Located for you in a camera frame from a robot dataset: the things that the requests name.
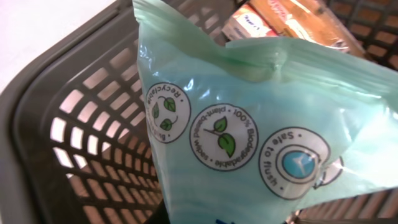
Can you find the spaghetti packet with red ends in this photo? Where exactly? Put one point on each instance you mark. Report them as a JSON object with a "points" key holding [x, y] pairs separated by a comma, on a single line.
{"points": [[309, 20]]}

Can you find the teal snack packet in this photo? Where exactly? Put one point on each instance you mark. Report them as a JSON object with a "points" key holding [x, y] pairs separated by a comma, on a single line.
{"points": [[254, 130]]}

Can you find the grey plastic lattice basket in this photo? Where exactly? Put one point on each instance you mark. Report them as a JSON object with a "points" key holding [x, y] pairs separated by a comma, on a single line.
{"points": [[75, 122]]}

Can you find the Kleenex tissue multipack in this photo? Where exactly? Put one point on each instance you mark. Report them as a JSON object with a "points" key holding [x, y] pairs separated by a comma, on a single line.
{"points": [[246, 23]]}

